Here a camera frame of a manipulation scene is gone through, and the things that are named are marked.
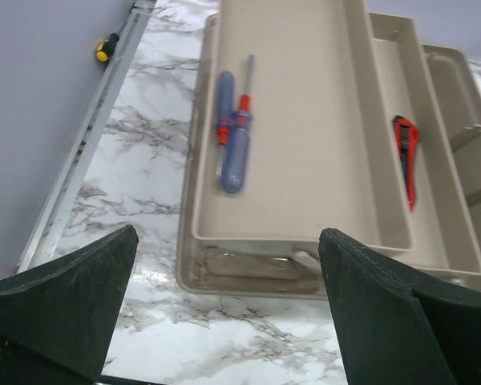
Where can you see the red black utility tool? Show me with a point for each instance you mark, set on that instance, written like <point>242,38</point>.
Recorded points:
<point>407,138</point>

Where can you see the blue red tester screwdriver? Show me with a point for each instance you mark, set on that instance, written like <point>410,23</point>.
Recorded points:
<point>224,108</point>

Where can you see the beige plastic tool box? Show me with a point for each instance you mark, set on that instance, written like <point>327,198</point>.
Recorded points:
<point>329,77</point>

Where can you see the blue handled screwdriver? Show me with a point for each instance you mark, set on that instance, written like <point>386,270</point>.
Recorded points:
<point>236,153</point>

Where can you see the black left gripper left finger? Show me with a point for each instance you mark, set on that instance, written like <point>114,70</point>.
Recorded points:
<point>57,319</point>

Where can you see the yellow black knob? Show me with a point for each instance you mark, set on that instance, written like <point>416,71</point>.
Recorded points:
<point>105,50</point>

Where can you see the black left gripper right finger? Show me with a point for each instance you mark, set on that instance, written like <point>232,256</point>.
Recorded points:
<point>396,324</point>

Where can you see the aluminium frame rail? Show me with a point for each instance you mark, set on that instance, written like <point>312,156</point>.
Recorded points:
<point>56,211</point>

